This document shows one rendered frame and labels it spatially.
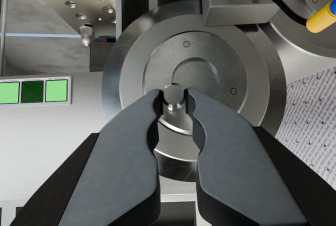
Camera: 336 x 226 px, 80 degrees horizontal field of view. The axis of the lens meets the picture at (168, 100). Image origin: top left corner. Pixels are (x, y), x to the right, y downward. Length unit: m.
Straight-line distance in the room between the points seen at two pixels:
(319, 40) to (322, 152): 0.17
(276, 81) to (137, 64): 0.11
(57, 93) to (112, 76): 0.40
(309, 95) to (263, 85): 0.19
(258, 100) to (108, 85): 0.12
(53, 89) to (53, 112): 0.06
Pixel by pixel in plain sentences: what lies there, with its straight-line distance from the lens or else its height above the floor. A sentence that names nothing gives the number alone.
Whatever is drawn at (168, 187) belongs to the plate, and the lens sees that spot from 0.51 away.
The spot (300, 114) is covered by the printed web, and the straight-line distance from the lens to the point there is 0.37.
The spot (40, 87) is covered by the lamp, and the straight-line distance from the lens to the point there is 0.59.
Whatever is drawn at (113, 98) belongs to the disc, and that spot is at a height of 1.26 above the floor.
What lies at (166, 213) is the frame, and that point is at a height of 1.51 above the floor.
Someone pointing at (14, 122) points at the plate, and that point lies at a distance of 0.62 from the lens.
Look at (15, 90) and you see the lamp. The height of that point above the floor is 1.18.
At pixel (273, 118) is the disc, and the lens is 0.18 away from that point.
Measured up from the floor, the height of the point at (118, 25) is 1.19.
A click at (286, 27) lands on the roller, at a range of 0.20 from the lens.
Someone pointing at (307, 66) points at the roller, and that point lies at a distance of 0.22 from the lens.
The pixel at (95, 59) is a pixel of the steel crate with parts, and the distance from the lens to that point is 2.88.
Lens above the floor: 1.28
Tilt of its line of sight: 7 degrees down
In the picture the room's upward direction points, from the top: 178 degrees clockwise
